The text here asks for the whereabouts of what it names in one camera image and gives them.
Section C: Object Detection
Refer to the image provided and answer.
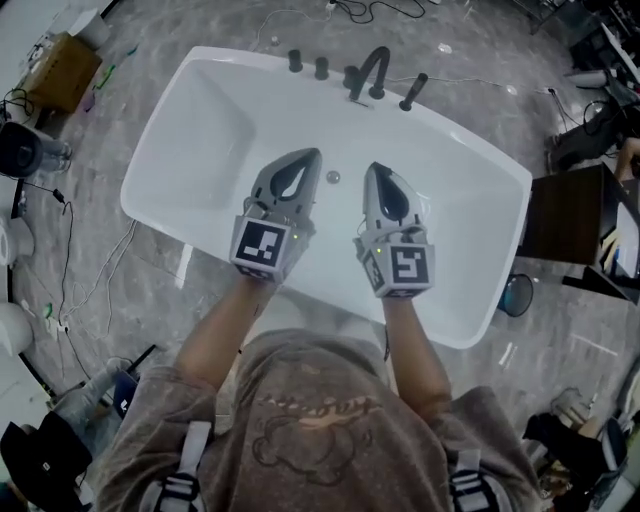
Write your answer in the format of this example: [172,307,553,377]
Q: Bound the black floor cable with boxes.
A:
[22,178,77,321]

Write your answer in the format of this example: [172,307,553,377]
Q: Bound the grey backpack strap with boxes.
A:
[446,447,507,512]
[139,421,215,512]

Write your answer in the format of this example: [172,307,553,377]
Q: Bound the black mesh waste bin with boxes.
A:
[499,273,535,318]

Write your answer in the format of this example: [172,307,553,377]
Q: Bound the blue flat box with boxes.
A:
[112,368,140,420]

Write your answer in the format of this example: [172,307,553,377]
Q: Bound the white paper roll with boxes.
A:
[568,68,610,90]

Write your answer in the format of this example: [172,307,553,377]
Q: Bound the black cap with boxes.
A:
[0,411,95,504]

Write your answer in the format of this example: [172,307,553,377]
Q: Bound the white bathtub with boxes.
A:
[119,45,534,350]

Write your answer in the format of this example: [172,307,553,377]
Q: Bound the person's right forearm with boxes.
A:
[381,289,454,415]

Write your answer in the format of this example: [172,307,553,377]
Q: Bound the black curved faucet spout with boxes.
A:
[348,45,392,101]

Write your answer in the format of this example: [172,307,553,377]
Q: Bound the black round fan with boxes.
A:
[0,120,45,179]

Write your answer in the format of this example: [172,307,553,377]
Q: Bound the black tangled cables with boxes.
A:
[335,0,429,25]

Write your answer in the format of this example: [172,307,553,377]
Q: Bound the dark wooden cabinet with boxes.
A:
[514,161,640,305]

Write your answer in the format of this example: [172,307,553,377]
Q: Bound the brown cardboard box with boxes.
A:
[23,31,104,114]

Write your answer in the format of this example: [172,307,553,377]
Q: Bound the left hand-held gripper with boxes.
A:
[229,147,323,287]

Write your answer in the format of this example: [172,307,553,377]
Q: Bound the white floor cable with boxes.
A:
[58,218,139,329]

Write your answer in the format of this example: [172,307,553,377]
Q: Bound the person's brown printed t-shirt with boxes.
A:
[96,327,545,512]

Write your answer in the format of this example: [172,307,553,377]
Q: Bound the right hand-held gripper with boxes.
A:
[352,161,437,300]

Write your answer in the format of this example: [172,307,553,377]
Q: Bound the person's left forearm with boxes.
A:
[174,272,277,392]

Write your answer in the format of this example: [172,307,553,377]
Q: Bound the black hand shower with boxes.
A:
[398,72,430,113]

